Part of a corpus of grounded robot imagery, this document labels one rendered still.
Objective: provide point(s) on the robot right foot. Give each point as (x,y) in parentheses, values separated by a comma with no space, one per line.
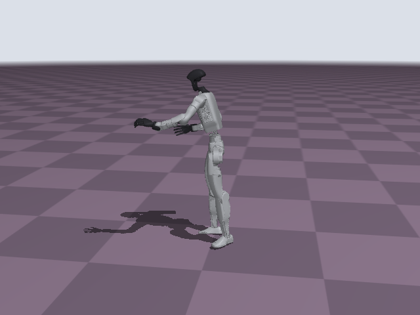
(210,230)

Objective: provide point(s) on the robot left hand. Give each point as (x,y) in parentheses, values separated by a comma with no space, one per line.
(147,123)

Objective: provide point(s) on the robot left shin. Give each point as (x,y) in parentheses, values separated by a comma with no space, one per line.
(223,213)

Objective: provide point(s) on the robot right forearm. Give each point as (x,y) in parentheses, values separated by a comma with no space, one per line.
(197,127)

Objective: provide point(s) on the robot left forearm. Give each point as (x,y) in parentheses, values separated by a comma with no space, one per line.
(173,122)

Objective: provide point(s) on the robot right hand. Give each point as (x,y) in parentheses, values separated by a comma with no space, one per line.
(185,129)

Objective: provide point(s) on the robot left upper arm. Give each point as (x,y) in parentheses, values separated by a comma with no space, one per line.
(197,103)

